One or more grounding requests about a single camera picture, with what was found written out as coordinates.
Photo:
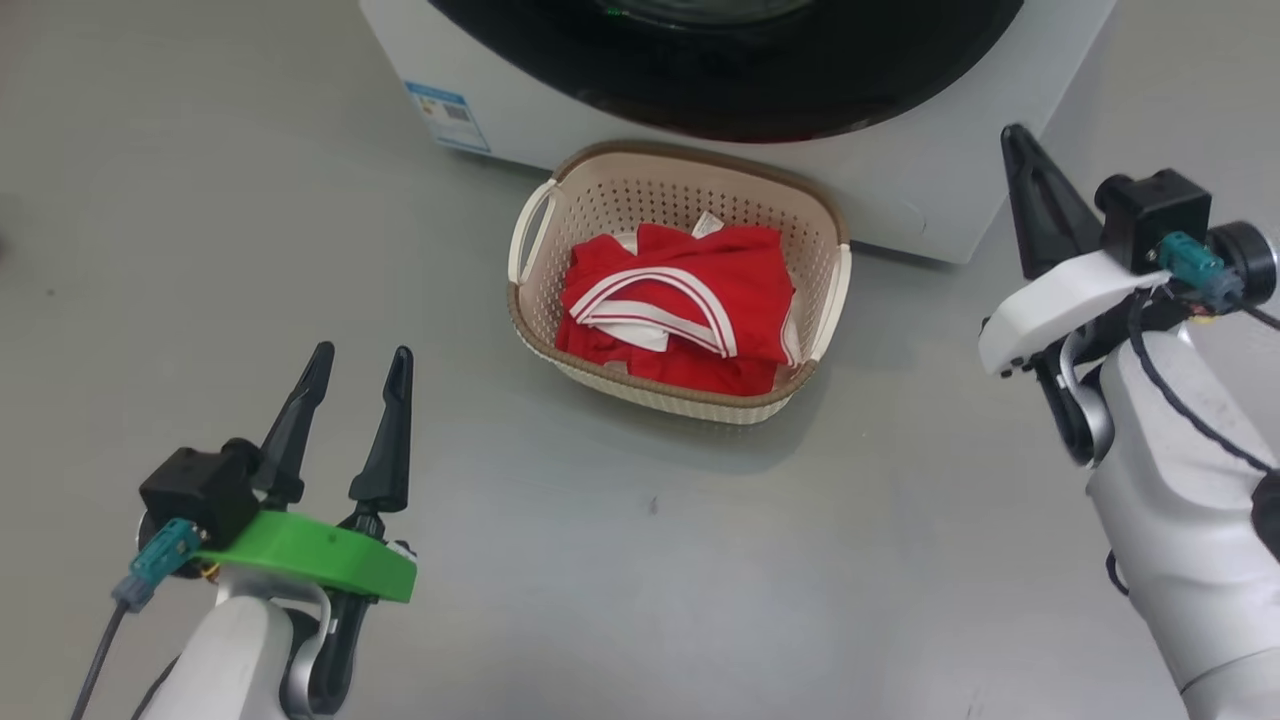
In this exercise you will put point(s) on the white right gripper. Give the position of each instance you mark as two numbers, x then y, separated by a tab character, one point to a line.
1050	305

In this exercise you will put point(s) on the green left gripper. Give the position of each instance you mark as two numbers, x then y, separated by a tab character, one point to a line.
320	555

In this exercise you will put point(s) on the red white-trimmed jersey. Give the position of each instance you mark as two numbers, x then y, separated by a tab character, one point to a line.
720	260

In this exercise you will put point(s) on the dark grey glass washer door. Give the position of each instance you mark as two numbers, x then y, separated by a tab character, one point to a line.
700	90

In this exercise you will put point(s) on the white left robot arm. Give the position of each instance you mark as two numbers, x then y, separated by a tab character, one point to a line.
220	660

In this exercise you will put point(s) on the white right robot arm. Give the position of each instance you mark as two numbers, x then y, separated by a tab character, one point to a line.
1180	520

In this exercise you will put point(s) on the white front-load washing machine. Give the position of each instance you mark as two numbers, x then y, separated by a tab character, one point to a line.
900	180

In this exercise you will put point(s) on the cream perforated laundry basket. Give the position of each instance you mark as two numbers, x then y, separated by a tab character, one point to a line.
600	190

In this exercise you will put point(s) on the blue energy label sticker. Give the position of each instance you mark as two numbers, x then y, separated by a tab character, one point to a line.
448	115

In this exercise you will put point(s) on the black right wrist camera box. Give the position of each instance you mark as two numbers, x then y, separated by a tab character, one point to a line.
1150	215

